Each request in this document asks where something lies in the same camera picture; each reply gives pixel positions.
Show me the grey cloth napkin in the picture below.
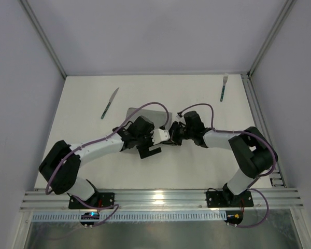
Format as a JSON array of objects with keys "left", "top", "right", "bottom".
[{"left": 119, "top": 107, "right": 182, "bottom": 154}]

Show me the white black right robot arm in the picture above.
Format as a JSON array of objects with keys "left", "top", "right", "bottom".
[{"left": 165, "top": 111, "right": 278, "bottom": 206}]

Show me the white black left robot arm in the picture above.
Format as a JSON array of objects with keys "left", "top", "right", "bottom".
[{"left": 38, "top": 116, "right": 169, "bottom": 209}]

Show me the left controller board with led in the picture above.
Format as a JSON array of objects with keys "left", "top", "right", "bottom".
[{"left": 80, "top": 212, "right": 100, "bottom": 227}]

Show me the right black connector board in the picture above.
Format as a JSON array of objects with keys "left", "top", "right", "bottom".
[{"left": 224, "top": 210, "right": 244, "bottom": 226}]

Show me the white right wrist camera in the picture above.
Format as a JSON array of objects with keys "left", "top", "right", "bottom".
[{"left": 177, "top": 112, "right": 183, "bottom": 120}]

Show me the green handled knife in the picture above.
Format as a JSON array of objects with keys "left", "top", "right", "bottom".
[{"left": 101, "top": 88, "right": 119, "bottom": 119}]

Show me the green handled fork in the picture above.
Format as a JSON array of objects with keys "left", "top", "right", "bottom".
[{"left": 220, "top": 73, "right": 229, "bottom": 102}]

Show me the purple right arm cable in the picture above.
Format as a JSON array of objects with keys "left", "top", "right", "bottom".
[{"left": 177, "top": 103, "right": 279, "bottom": 229}]

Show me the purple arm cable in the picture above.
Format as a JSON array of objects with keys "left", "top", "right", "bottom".
[
  {"left": 177, "top": 103, "right": 279, "bottom": 229},
  {"left": 45, "top": 102, "right": 172, "bottom": 229}
]

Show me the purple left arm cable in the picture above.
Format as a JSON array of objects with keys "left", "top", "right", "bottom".
[{"left": 45, "top": 102, "right": 172, "bottom": 229}]

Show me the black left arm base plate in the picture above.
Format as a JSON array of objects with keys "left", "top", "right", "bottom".
[{"left": 68, "top": 192, "right": 115, "bottom": 210}]

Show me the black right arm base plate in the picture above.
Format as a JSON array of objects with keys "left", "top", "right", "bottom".
[{"left": 205, "top": 188, "right": 254, "bottom": 208}]

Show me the slotted grey cable duct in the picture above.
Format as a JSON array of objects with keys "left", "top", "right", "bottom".
[{"left": 31, "top": 210, "right": 226, "bottom": 222}]

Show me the aluminium right side rail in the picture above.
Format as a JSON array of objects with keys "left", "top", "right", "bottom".
[{"left": 241, "top": 74, "right": 287, "bottom": 188}]

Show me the aluminium rail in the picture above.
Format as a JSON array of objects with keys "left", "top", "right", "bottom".
[
  {"left": 20, "top": 188, "right": 304, "bottom": 212},
  {"left": 241, "top": 74, "right": 287, "bottom": 188}
]

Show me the aluminium front rail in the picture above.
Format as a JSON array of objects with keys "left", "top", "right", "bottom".
[{"left": 20, "top": 188, "right": 304, "bottom": 212}]

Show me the aluminium right corner post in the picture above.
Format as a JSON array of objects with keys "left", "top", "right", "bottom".
[{"left": 247, "top": 0, "right": 297, "bottom": 77}]

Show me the aluminium corner post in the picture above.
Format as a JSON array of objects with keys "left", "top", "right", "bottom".
[
  {"left": 247, "top": 0, "right": 297, "bottom": 77},
  {"left": 18, "top": 0, "right": 67, "bottom": 79}
]

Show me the aluminium left corner post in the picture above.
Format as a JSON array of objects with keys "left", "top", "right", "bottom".
[{"left": 18, "top": 0, "right": 67, "bottom": 79}]

